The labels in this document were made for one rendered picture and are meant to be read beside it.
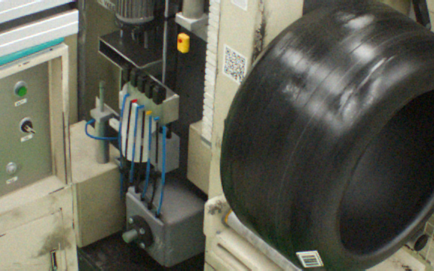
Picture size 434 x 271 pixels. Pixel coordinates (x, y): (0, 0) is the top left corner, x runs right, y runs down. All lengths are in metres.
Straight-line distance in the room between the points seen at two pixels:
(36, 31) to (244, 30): 1.42
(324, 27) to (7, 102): 0.71
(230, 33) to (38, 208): 0.60
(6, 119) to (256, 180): 0.61
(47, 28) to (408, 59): 1.22
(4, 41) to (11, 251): 1.67
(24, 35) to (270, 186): 1.21
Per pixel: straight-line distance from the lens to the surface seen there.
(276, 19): 2.04
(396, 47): 1.81
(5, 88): 2.10
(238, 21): 2.06
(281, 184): 1.79
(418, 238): 2.20
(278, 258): 2.10
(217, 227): 2.21
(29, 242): 2.31
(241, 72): 2.10
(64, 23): 0.66
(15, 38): 0.65
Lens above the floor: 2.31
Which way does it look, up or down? 35 degrees down
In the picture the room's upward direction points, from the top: 4 degrees clockwise
